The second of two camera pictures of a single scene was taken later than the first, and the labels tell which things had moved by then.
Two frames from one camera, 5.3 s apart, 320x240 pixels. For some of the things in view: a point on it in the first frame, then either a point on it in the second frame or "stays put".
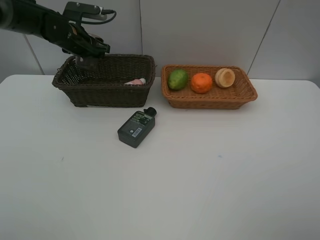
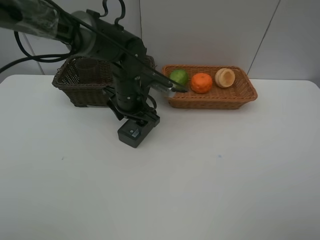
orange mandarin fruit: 201,83 stays put
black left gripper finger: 98,49 → 149,119
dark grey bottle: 135,130 stays put
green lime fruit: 177,79 stays put
